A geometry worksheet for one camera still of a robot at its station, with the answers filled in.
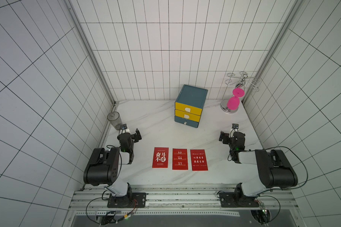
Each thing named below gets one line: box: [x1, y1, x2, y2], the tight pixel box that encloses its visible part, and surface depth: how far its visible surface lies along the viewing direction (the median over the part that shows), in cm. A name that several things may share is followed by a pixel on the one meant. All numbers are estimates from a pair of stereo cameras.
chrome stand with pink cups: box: [220, 71, 261, 114], surface depth 99 cm
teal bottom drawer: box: [174, 115, 199, 129], surface depth 102 cm
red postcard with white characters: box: [152, 147, 170, 169], surface depth 90 cm
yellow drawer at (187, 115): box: [174, 109, 201, 123], surface depth 97 cm
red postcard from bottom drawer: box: [189, 149, 208, 171], surface depth 89 cm
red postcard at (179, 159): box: [172, 148, 189, 170], surface depth 89 cm
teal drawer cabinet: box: [174, 84, 208, 129], surface depth 97 cm
